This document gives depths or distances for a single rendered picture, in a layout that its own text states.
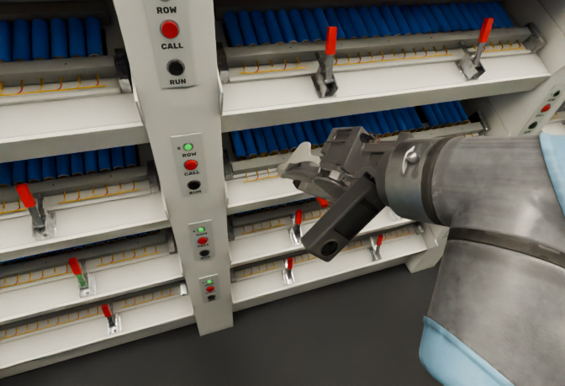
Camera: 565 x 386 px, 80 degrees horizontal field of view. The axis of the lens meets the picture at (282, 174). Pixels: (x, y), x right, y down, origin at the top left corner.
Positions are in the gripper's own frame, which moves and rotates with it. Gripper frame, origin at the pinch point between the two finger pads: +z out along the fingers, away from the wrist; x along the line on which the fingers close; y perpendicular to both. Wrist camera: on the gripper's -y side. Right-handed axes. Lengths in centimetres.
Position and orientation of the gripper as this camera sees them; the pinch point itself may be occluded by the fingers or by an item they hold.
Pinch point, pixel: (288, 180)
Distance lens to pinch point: 53.8
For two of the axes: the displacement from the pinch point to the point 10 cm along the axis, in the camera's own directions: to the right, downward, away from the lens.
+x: -6.7, -5.1, -5.4
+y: 4.4, -8.6, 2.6
